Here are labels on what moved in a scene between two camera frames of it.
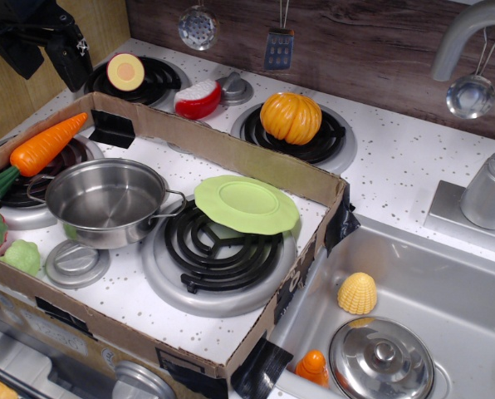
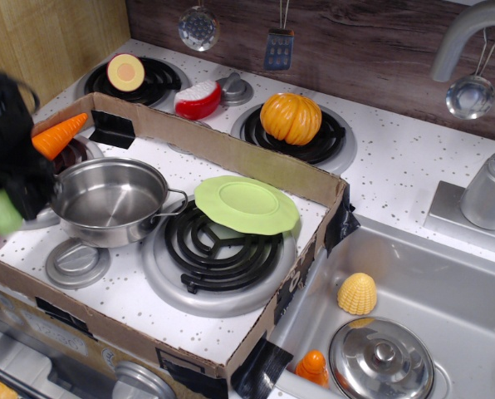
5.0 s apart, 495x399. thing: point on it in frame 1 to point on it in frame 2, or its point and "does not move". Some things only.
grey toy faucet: (481, 213) does not move
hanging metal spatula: (279, 45) does not move
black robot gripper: (20, 30) to (12, 162)
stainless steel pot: (106, 203) does not move
